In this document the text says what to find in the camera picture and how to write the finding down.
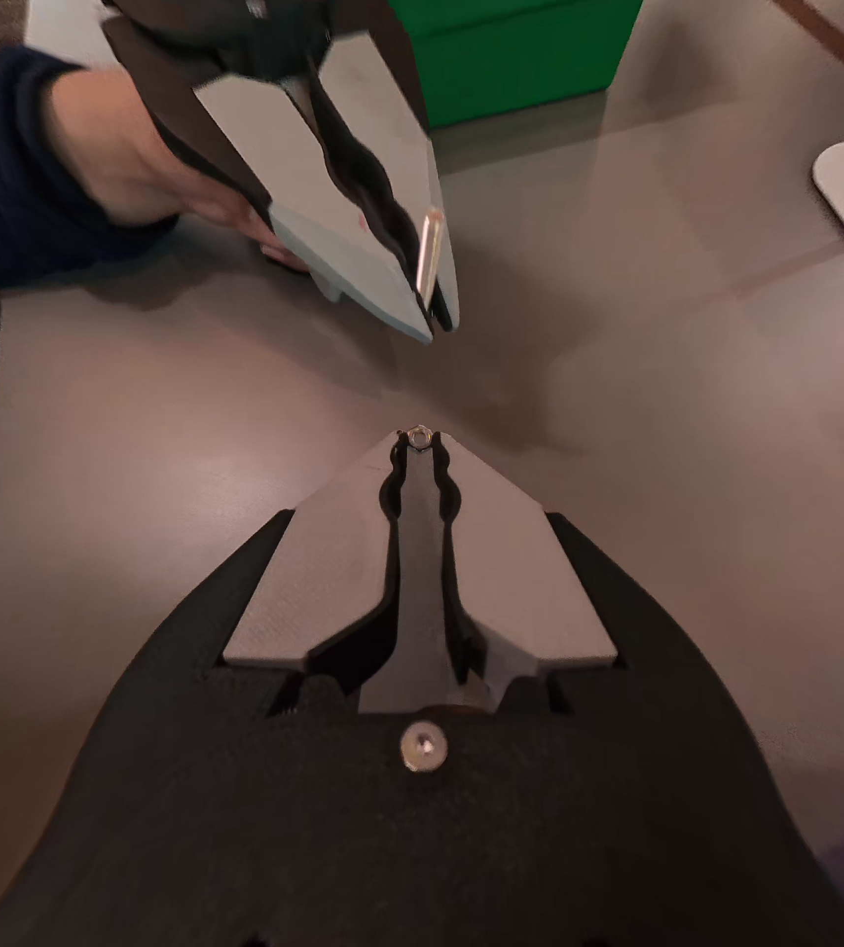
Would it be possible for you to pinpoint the person's left forearm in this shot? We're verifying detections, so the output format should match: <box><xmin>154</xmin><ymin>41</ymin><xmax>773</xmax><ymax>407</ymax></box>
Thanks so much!
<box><xmin>0</xmin><ymin>46</ymin><xmax>179</xmax><ymax>290</ymax></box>

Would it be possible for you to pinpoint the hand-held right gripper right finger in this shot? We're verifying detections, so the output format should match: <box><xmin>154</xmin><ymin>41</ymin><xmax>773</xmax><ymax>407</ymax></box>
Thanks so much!
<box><xmin>425</xmin><ymin>432</ymin><xmax>620</xmax><ymax>705</ymax></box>

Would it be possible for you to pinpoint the person's left hand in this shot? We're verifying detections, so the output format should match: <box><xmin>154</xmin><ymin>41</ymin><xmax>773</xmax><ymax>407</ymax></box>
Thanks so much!
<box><xmin>44</xmin><ymin>63</ymin><xmax>312</xmax><ymax>276</ymax></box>

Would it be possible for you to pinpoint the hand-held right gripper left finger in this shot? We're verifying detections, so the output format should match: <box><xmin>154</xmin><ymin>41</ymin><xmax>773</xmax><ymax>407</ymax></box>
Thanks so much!
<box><xmin>222</xmin><ymin>431</ymin><xmax>411</xmax><ymax>696</ymax></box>

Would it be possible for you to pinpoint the green plastic bin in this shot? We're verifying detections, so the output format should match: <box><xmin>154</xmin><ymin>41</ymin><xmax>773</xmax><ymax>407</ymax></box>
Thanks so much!
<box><xmin>385</xmin><ymin>0</ymin><xmax>645</xmax><ymax>130</ymax></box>

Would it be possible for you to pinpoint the steel hex bolt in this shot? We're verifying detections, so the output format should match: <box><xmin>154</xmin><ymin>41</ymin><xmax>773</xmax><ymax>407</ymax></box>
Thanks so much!
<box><xmin>414</xmin><ymin>207</ymin><xmax>446</xmax><ymax>308</ymax></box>

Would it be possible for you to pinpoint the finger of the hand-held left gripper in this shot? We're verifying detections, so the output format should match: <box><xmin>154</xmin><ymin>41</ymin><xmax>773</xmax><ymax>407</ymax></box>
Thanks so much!
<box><xmin>303</xmin><ymin>28</ymin><xmax>461</xmax><ymax>334</ymax></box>
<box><xmin>191</xmin><ymin>73</ymin><xmax>438</xmax><ymax>346</ymax></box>

